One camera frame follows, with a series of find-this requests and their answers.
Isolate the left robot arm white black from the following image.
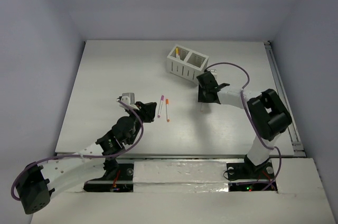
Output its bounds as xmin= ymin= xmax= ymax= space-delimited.
xmin=11 ymin=99 xmax=157 ymax=215

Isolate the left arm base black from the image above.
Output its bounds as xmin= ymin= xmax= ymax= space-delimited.
xmin=83 ymin=160 xmax=134 ymax=193

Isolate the white foam block centre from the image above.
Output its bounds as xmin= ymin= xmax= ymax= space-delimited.
xmin=133 ymin=161 xmax=229 ymax=193

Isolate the aluminium rail front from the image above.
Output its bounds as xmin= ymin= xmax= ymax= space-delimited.
xmin=53 ymin=152 xmax=244 ymax=159

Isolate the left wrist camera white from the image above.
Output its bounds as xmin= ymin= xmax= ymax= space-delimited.
xmin=116 ymin=92 xmax=139 ymax=110

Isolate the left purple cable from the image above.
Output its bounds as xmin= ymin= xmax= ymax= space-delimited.
xmin=10 ymin=101 xmax=145 ymax=200

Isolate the aluminium rail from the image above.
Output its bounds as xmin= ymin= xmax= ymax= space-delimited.
xmin=264 ymin=41 xmax=306 ymax=157
xmin=53 ymin=152 xmax=244 ymax=159

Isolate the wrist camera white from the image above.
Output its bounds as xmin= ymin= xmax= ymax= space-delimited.
xmin=116 ymin=92 xmax=139 ymax=110
xmin=209 ymin=69 xmax=218 ymax=78

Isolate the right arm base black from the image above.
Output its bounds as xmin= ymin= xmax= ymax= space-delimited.
xmin=223 ymin=157 xmax=278 ymax=192

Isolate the aluminium rail right side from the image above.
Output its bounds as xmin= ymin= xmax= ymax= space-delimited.
xmin=264 ymin=41 xmax=306 ymax=157

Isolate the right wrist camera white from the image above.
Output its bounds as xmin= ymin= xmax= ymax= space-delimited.
xmin=209 ymin=69 xmax=218 ymax=78

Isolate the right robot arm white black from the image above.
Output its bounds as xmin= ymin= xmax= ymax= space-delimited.
xmin=197 ymin=71 xmax=292 ymax=178

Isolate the purple capped white marker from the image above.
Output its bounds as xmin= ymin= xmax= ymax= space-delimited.
xmin=157 ymin=95 xmax=164 ymax=118

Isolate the orange capped white marker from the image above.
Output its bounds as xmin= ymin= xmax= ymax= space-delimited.
xmin=165 ymin=99 xmax=170 ymax=122

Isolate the white two-compartment pen holder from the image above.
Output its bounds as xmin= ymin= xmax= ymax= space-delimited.
xmin=166 ymin=45 xmax=209 ymax=85

